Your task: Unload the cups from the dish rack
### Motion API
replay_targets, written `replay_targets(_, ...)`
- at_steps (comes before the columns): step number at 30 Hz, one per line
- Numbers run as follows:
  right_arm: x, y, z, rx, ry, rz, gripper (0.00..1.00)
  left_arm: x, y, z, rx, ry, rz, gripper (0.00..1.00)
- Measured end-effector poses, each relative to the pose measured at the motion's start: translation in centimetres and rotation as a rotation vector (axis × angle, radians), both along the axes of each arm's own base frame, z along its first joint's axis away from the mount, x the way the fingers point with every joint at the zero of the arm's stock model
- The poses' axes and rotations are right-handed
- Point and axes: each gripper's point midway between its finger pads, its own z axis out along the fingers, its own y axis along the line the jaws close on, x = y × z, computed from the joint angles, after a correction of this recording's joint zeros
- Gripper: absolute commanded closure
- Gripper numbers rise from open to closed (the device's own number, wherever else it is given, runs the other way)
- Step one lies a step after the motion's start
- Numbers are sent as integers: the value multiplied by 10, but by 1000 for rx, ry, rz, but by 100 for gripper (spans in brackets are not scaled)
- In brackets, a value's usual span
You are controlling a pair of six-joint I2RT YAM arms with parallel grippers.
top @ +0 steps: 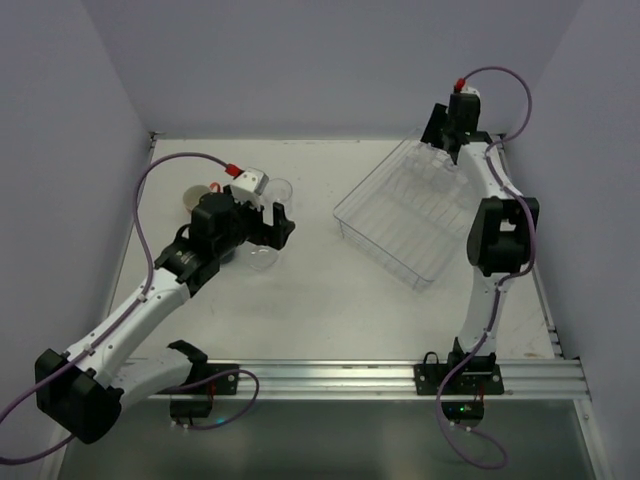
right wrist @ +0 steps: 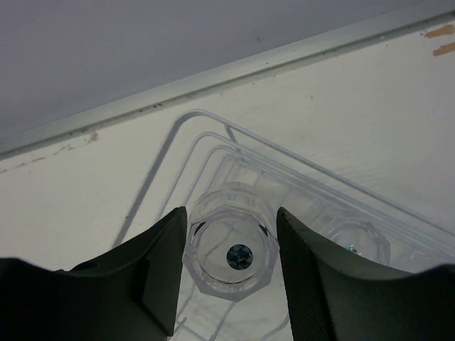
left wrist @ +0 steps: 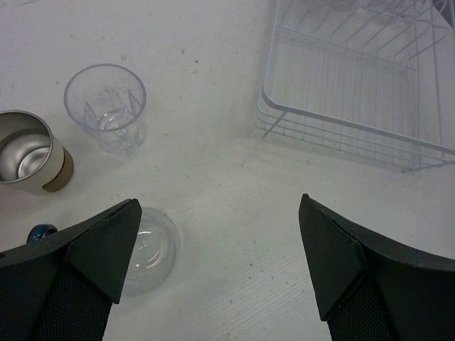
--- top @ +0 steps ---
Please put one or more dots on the blue ceramic mug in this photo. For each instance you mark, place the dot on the blue ceramic mug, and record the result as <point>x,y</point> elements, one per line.
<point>228,256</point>

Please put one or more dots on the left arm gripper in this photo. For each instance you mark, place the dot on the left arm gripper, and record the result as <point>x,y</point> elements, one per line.
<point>268,228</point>

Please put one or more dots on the right controller box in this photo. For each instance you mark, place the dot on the right controller box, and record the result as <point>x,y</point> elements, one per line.
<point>465,413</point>

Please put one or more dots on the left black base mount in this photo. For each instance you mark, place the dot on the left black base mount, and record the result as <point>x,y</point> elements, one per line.
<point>209,379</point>

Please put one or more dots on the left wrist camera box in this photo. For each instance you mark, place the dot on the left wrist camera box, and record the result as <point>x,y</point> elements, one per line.
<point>250,182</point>

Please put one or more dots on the clear ribbed glass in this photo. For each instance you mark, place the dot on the clear ribbed glass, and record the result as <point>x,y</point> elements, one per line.
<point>262,257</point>

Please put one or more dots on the orange mug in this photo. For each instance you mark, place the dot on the orange mug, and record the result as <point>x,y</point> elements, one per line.
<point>191,197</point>

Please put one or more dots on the clear glass at rack back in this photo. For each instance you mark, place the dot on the clear glass at rack back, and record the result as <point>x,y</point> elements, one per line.
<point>432,161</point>

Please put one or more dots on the clear faceted glass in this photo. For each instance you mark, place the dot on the clear faceted glass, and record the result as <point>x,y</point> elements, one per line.
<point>279,190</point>

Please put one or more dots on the left controller box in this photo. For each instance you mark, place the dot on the left controller box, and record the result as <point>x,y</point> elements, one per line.
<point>187,411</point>

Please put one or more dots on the controller box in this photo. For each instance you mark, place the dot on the controller box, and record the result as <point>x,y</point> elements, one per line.
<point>465,413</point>
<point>187,411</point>

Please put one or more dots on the white wire dish rack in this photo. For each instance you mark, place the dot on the white wire dish rack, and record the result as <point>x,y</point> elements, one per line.
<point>402,222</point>

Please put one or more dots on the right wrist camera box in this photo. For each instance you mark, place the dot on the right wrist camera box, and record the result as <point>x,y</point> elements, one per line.
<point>468,90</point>

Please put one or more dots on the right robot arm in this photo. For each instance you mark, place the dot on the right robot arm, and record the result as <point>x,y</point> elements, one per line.
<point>500,245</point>

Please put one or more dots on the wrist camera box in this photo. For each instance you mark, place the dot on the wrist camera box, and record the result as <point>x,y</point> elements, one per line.
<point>468,90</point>
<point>250,182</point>

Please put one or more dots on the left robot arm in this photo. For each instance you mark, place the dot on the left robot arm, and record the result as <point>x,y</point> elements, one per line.
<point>86,388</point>

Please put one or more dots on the aluminium mounting rail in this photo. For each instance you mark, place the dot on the aluminium mounting rail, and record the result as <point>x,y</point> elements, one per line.
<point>351,380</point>

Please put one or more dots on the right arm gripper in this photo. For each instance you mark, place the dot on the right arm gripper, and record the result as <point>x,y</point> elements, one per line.
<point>447,138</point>

